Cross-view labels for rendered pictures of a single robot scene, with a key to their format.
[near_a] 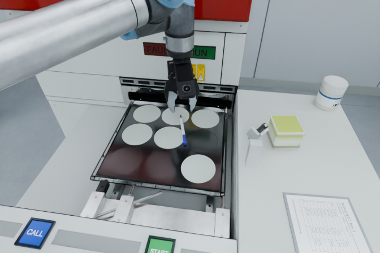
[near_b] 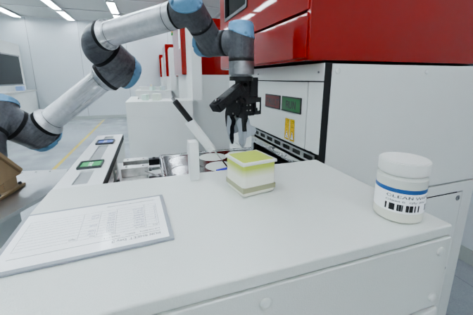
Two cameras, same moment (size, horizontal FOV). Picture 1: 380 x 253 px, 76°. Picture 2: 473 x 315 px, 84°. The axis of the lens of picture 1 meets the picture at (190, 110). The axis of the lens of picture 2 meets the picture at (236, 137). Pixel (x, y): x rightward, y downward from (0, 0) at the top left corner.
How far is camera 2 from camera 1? 0.78 m
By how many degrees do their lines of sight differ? 61
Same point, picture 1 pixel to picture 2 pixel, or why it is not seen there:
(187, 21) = (234, 46)
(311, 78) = not seen: outside the picture
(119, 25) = (151, 20)
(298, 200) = (153, 202)
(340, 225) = (121, 230)
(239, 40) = (317, 90)
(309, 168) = (214, 208)
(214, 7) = (286, 48)
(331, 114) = (376, 220)
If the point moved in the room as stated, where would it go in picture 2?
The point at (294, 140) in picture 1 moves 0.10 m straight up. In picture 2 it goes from (237, 176) to (238, 122)
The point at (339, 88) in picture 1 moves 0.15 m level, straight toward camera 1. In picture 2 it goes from (386, 162) to (286, 157)
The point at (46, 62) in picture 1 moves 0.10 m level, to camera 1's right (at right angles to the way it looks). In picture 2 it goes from (121, 31) to (124, 25)
